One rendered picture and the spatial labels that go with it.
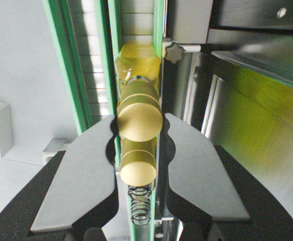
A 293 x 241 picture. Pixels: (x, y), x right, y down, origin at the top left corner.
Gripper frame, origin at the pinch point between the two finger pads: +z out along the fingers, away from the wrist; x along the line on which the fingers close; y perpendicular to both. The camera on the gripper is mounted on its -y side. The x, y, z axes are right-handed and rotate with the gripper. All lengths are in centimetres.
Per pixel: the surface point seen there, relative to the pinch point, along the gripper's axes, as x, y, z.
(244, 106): 12.5, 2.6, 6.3
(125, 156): -1.5, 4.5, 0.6
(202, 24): 13.4, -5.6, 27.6
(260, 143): 12.5, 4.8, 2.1
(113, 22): -3.7, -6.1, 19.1
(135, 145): -0.5, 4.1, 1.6
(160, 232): 6, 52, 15
